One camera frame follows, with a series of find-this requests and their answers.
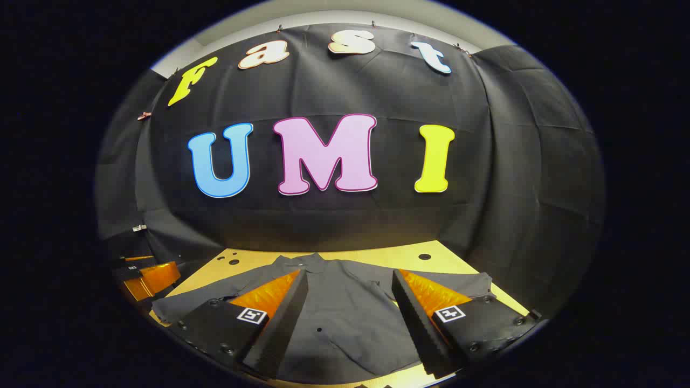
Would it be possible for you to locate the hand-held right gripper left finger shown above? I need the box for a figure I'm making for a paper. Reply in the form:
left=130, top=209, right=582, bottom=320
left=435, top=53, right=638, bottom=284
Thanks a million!
left=162, top=268, right=309, bottom=380

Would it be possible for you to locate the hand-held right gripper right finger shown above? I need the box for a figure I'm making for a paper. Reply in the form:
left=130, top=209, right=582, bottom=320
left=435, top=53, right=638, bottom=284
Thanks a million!
left=392, top=268, right=542, bottom=378

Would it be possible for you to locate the dark grey collared shirt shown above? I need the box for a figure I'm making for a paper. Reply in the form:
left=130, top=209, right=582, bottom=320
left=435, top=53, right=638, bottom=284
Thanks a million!
left=151, top=252, right=494, bottom=384

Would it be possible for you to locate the black backdrop cloth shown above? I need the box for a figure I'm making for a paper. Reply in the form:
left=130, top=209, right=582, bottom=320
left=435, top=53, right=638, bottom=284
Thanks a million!
left=96, top=23, right=605, bottom=324

